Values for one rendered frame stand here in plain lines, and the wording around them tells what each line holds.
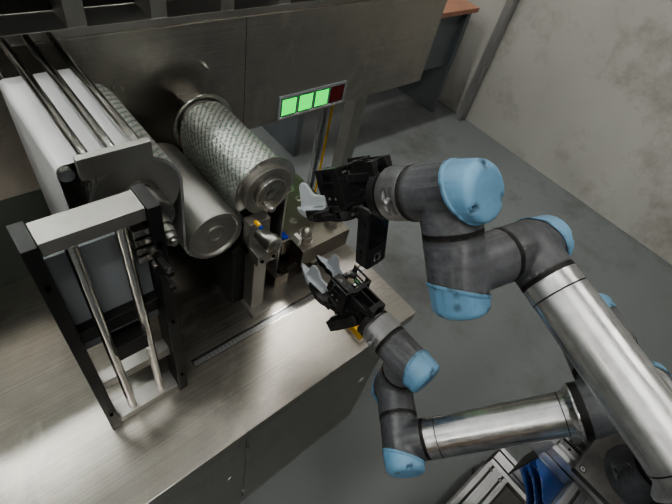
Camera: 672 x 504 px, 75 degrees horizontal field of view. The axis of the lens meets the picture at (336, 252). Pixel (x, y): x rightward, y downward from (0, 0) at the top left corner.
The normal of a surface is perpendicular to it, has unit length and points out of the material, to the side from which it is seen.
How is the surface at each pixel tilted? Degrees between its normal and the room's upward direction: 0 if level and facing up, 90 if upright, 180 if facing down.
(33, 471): 0
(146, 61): 90
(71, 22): 90
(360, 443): 0
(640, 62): 90
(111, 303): 90
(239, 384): 0
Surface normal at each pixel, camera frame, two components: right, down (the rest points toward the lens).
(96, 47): 0.64, 0.65
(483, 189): 0.60, 0.08
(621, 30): -0.76, 0.38
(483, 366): 0.18, -0.65
